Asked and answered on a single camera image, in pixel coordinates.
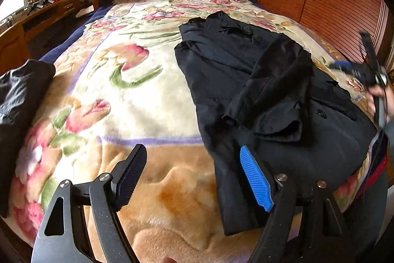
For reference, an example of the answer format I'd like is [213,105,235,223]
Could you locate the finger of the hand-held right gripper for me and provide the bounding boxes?
[328,61,368,80]
[360,31,384,79]

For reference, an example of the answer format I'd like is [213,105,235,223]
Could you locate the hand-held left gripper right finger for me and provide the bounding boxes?
[239,145,354,263]

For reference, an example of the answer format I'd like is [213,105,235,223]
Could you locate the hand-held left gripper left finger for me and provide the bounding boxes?
[31,144,148,263]

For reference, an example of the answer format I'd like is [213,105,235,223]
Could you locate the black double-breasted coat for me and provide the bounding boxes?
[174,11,378,236]

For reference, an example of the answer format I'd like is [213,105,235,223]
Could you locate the person's right hand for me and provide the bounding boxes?
[368,85,394,128]

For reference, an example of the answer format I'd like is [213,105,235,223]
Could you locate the floral blanket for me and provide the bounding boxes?
[6,0,382,263]

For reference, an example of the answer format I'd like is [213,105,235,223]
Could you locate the person's dark trousers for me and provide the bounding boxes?
[345,127,394,263]

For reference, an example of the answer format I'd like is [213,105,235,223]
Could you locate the black crinkled folded garment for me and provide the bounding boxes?
[0,59,56,218]

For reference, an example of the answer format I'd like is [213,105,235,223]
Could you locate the white paper sheet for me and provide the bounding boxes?
[75,6,94,18]

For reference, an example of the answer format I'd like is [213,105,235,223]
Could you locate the wooden desk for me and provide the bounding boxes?
[0,0,93,66]

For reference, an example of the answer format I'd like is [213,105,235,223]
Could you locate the black device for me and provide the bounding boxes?
[26,0,50,11]

